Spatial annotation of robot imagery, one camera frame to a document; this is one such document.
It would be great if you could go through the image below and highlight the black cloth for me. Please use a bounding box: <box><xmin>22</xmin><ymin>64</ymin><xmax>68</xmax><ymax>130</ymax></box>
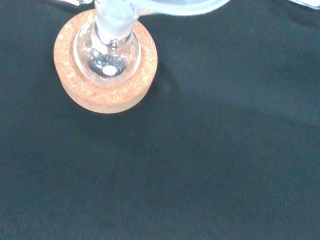
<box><xmin>0</xmin><ymin>0</ymin><xmax>320</xmax><ymax>240</ymax></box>

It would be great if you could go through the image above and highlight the glass round-bottom flask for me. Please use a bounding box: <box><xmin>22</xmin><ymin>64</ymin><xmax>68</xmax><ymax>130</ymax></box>
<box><xmin>73</xmin><ymin>0</ymin><xmax>142</xmax><ymax>85</ymax></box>

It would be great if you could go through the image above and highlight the clear acrylic funnel stand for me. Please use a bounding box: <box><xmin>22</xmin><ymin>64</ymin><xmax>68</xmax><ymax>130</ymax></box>
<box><xmin>47</xmin><ymin>0</ymin><xmax>320</xmax><ymax>11</ymax></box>

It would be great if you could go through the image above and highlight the cork ring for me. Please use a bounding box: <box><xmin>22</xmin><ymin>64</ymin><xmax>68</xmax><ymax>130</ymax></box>
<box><xmin>53</xmin><ymin>8</ymin><xmax>159</xmax><ymax>115</ymax></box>

